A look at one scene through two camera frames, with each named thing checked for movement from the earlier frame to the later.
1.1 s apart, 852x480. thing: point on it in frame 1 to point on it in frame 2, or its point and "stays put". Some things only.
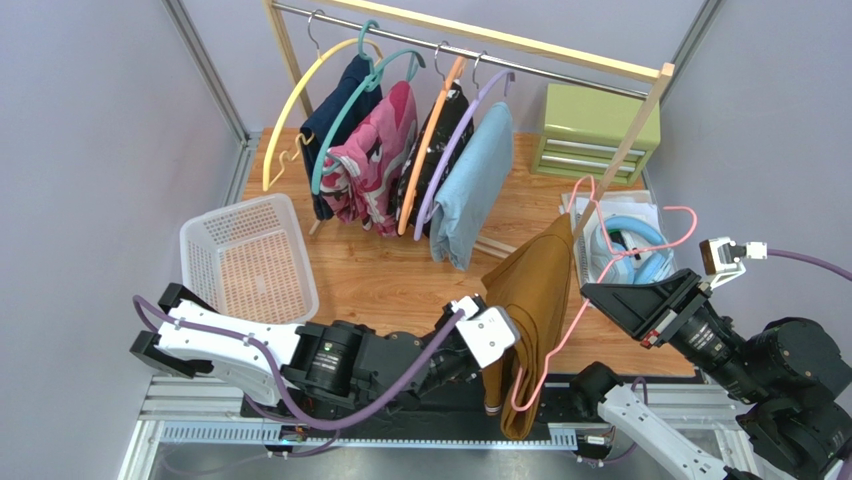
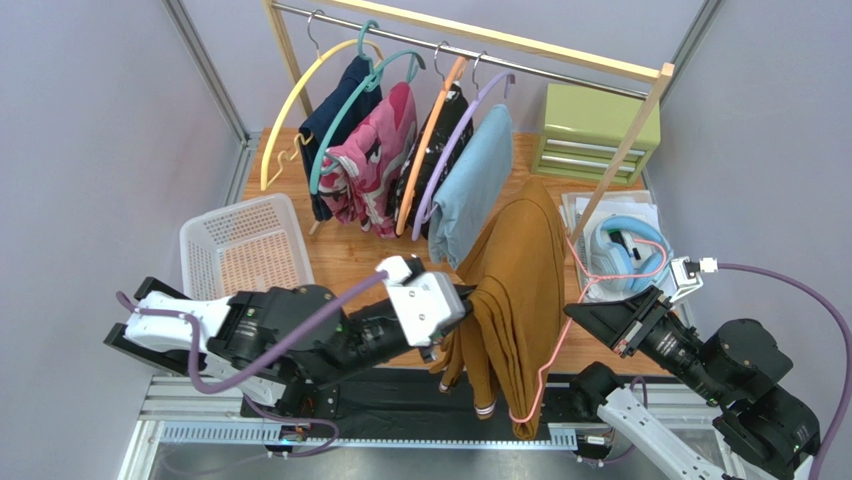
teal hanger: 371,84 stays put
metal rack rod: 453,47 stays put
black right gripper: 670,312 to 638,329
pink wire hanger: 593,281 to 576,307
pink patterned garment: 361,182 stays put
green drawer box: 585,127 stays put
